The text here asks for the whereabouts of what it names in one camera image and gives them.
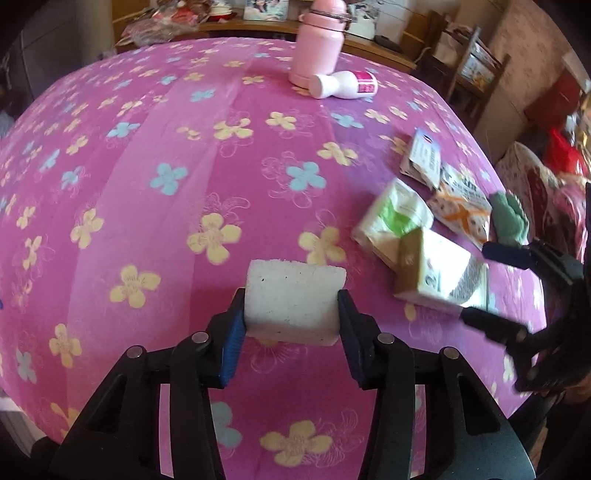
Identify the bright red bag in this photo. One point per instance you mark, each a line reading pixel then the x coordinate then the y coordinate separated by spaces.
pixel 565 150

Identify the wooden sideboard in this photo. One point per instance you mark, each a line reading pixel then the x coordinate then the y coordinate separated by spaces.
pixel 258 25

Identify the white sponge block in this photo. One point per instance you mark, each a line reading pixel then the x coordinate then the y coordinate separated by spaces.
pixel 293 300

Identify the white and olive barcode box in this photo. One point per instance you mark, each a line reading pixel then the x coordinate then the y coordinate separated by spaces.
pixel 443 272

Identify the green and white carton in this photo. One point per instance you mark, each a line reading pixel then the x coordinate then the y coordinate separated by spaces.
pixel 392 217

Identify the white and blue medicine box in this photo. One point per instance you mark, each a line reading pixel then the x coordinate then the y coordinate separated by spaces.
pixel 427 157

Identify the floral covered sofa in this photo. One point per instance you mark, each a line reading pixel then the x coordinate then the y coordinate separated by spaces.
pixel 531 175

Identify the pile of patterned cloths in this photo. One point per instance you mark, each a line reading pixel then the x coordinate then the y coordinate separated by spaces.
pixel 161 23

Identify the pink thermos bottle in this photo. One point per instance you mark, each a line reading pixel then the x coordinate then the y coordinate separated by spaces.
pixel 318 46

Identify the green fleece towel pink edge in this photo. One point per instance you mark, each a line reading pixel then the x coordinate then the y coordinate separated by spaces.
pixel 508 219

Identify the white pill bottle magenta label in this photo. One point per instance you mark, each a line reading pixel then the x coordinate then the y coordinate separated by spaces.
pixel 341 85

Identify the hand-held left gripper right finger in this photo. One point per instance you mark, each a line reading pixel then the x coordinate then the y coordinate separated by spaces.
pixel 353 334

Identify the purple floral tablecloth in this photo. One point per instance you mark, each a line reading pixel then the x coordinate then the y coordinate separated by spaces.
pixel 161 230

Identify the grey cabinet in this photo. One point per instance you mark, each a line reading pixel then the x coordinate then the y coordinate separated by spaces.
pixel 41 50

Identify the dark red cushion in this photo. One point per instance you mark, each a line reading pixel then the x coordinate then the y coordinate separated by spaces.
pixel 561 99

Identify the framed couple photo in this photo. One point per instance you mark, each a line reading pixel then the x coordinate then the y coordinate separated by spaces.
pixel 265 9

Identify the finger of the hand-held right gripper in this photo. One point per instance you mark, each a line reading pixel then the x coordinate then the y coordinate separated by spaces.
pixel 503 253
pixel 489 323

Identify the orange and white snack packet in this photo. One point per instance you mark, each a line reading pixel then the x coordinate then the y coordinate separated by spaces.
pixel 461 212

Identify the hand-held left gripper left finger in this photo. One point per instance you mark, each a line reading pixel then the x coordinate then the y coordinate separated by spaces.
pixel 233 341

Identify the dark wooden chair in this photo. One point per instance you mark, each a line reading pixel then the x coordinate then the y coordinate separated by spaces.
pixel 471 64

